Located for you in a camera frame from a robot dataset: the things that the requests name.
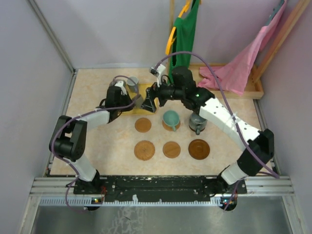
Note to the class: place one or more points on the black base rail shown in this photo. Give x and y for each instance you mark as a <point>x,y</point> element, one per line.
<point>175,188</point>

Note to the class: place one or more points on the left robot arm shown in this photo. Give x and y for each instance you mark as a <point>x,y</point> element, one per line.
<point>68,140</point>

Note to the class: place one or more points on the yellow hanger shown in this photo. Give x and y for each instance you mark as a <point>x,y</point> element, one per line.
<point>184,10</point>

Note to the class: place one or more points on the dark speckled grey mug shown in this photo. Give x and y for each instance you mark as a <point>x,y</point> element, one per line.
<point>197,123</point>

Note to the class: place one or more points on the pink shirt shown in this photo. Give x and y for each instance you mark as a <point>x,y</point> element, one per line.
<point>233,76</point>

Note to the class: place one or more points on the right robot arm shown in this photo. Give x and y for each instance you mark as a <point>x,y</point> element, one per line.
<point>257,146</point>

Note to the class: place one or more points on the wooden rack base tray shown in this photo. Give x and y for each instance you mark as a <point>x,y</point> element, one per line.
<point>253,89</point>

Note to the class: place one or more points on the yellow tray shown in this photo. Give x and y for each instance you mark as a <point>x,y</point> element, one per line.
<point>142,91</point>

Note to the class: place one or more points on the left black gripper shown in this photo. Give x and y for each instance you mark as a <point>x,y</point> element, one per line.
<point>127,97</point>

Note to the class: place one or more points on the small orange wooden coaster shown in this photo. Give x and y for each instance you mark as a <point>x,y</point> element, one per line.
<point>171,149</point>

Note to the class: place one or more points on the large brown wooden coaster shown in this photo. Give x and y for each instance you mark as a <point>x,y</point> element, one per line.
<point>199,149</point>

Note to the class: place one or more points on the light wooden coaster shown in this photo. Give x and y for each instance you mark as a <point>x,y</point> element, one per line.
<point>143,125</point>

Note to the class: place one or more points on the small olive mug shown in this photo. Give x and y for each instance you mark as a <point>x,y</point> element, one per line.
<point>139,101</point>

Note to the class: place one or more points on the grey-white mug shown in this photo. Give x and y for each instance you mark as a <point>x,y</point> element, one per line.
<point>132,83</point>

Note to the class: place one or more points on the green shirt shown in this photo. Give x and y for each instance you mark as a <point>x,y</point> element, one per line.
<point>184,38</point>

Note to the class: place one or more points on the teal mug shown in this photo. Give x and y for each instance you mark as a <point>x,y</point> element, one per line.
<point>171,117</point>

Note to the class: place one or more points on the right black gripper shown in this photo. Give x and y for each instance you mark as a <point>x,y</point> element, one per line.
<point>152,92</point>

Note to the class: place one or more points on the grey hanger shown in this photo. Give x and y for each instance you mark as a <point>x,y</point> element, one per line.
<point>274,12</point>

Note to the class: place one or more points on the large woven rattan coaster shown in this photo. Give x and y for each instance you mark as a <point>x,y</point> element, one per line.
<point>144,150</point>

